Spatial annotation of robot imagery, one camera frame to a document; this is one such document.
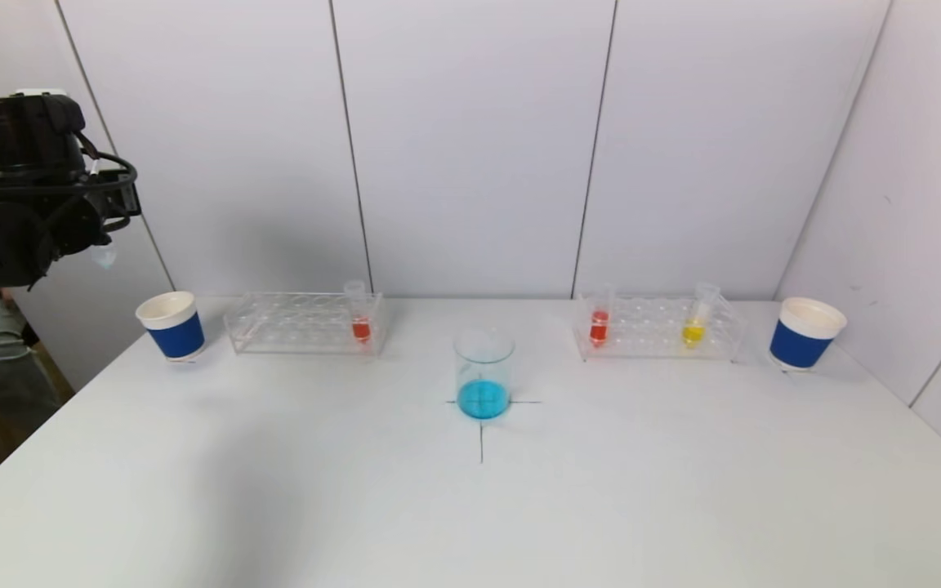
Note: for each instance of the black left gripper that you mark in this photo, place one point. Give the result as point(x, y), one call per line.
point(115, 196)

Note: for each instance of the clear acrylic test tube rack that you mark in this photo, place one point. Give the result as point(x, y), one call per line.
point(650, 331)
point(299, 331)

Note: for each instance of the red pigment test tube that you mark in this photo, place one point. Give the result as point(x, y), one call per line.
point(599, 327)

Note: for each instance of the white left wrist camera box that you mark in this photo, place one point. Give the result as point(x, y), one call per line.
point(42, 92)

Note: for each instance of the blue pigment test tube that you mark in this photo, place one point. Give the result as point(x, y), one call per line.
point(104, 257)

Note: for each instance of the blue white paper cup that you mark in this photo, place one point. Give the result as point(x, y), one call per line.
point(797, 343)
point(177, 336)

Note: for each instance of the orange-red pigment test tube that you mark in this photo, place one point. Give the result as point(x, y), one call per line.
point(362, 330)

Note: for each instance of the yellow pigment test tube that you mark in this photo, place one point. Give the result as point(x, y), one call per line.
point(692, 333)

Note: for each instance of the clear glass beaker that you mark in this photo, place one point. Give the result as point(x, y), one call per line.
point(483, 396)

